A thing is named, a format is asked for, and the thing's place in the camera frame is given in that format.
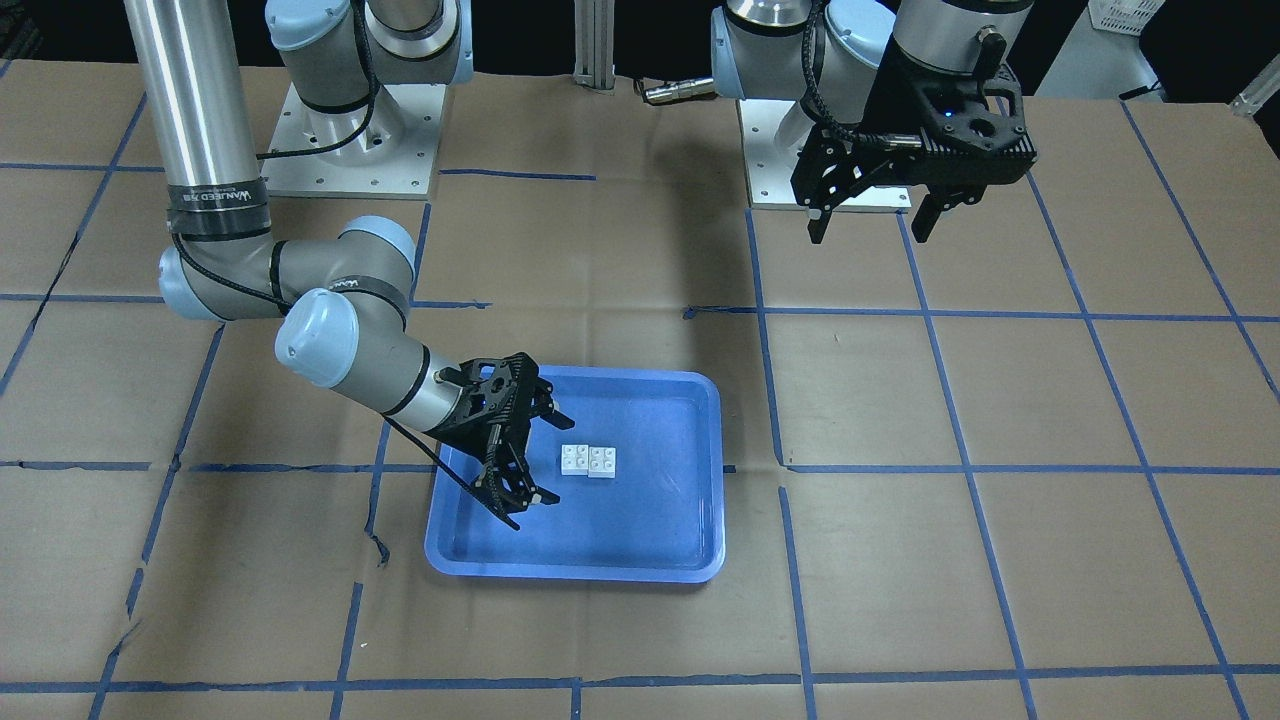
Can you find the white block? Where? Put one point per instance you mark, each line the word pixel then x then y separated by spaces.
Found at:
pixel 574 460
pixel 602 462

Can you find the centre aluminium frame post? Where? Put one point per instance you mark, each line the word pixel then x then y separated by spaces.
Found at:
pixel 593 39

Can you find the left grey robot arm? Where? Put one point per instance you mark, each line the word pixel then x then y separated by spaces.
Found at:
pixel 756 46

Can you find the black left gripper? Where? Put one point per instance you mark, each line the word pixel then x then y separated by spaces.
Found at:
pixel 890 104

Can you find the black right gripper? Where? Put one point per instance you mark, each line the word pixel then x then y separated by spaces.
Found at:
pixel 506 476

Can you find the white basket in background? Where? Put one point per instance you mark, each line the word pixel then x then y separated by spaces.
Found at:
pixel 1123 17

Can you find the blue plastic tray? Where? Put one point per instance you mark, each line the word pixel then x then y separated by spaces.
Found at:
pixel 639 479

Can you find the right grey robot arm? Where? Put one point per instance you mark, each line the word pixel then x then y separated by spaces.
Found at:
pixel 344 303

